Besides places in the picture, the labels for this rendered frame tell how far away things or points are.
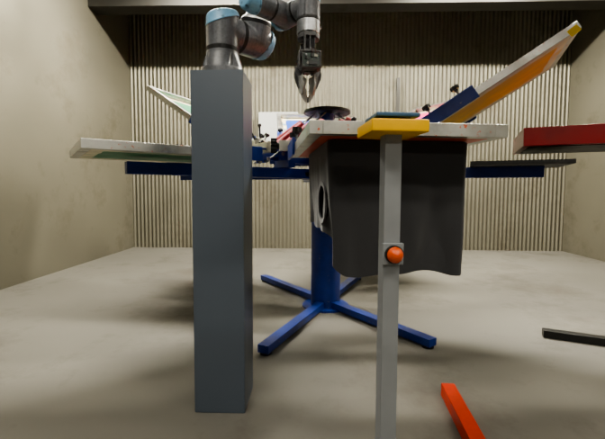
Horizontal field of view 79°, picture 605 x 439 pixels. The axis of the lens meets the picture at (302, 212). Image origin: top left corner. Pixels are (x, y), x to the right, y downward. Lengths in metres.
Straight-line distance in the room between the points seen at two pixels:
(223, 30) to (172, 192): 4.02
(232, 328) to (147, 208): 4.18
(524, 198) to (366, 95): 2.47
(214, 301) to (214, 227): 0.26
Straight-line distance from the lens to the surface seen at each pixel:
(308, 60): 1.26
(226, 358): 1.43
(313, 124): 1.05
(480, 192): 5.40
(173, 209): 5.30
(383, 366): 0.97
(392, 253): 0.85
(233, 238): 1.30
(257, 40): 1.51
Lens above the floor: 0.80
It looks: 4 degrees down
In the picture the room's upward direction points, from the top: straight up
